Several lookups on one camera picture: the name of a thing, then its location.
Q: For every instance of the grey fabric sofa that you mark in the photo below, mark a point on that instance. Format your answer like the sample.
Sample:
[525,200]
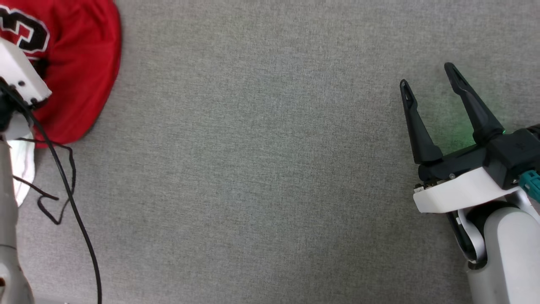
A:
[253,160]

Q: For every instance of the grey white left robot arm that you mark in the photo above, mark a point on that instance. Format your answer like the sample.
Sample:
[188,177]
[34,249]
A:
[7,236]

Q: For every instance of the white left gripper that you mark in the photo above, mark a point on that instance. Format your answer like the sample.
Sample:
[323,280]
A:
[21,71]

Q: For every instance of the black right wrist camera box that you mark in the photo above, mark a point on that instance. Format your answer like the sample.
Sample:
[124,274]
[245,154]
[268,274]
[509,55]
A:
[514,154]

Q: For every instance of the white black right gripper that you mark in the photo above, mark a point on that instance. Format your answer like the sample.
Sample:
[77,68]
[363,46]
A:
[460,190]

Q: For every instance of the red and white jersey garment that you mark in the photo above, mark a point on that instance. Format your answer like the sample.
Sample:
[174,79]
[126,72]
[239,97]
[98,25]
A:
[80,50]

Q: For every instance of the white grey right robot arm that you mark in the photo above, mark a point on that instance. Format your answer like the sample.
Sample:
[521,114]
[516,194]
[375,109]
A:
[510,253]

